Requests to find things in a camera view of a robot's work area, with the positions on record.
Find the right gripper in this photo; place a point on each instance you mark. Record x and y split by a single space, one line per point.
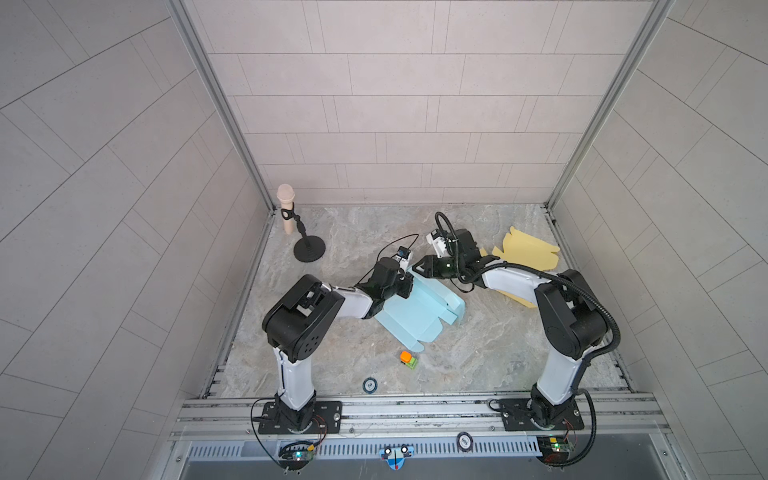
431 266

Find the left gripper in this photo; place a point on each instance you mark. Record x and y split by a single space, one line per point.
406 283

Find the light blue paper box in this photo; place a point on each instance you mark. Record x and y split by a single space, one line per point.
419 319

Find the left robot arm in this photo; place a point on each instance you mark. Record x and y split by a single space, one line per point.
296 325

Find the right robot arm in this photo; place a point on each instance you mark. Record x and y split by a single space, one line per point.
573 321

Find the yellow paper box stack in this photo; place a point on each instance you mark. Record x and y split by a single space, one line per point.
521 248

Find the orange green toy block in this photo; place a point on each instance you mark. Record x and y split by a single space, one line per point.
408 359

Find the black microphone stand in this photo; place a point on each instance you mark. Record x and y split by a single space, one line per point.
309 248

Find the beige microphone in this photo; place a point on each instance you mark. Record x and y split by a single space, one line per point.
286 197

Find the blue sticker marker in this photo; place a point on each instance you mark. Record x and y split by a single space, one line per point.
395 456

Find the round black white disc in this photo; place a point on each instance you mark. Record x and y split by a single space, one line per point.
464 442

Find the left green circuit board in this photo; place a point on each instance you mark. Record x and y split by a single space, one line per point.
296 455

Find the green circuit board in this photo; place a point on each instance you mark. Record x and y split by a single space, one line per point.
554 449
296 455

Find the right green circuit board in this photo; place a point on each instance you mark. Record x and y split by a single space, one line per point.
554 449

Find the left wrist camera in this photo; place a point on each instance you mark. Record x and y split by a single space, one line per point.
403 258

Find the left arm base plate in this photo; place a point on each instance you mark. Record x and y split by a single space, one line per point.
315 418

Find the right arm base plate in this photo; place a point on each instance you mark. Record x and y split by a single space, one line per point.
519 414

